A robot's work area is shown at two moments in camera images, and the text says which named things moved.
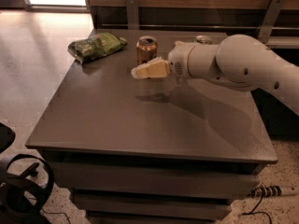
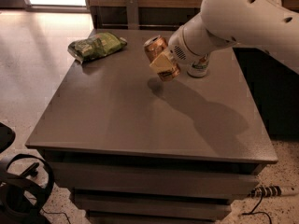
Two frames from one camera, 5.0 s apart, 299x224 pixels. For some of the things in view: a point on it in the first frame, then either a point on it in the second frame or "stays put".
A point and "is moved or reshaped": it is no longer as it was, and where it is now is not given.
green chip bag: [94, 46] stays put
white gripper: [177, 60] to [177, 49]
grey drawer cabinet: [160, 150] stays put
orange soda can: [147, 48] is moved or reshaped
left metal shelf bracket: [132, 3] stays put
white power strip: [263, 190] stays put
